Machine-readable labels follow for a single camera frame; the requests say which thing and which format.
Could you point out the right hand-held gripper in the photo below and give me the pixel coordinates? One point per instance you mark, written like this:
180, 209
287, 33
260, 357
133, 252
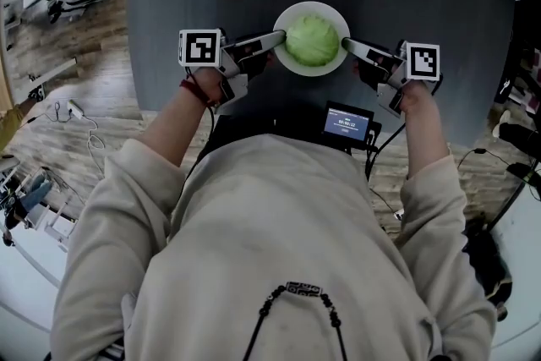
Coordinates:
422, 61

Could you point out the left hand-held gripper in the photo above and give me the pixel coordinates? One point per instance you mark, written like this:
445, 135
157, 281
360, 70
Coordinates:
198, 48

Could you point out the green cabbage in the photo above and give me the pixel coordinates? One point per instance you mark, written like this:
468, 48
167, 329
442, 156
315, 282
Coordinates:
313, 40

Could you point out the white round plate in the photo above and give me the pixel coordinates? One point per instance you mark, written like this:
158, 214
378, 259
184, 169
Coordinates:
310, 71

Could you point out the person's right forearm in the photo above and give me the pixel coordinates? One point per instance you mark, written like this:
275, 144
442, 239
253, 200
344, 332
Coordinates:
424, 135

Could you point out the person's left forearm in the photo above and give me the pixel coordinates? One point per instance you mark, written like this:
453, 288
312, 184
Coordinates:
173, 131

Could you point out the person's right hand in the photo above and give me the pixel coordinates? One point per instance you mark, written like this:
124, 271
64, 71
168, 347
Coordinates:
356, 67

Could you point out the black screen device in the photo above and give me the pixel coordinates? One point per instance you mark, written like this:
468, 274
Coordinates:
346, 127

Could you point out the black jacket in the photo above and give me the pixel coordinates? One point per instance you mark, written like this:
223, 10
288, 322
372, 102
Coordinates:
513, 67

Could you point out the purple checkered cloth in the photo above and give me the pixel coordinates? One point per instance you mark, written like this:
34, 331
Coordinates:
536, 67

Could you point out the beige sweatshirt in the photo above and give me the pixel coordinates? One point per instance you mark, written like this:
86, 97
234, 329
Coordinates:
274, 232

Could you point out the white power strip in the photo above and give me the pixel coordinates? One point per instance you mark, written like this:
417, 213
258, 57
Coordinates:
76, 107

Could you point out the black bag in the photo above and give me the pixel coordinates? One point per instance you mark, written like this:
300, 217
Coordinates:
488, 266

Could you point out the light wooden panel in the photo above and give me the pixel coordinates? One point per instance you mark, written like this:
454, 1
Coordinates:
4, 80

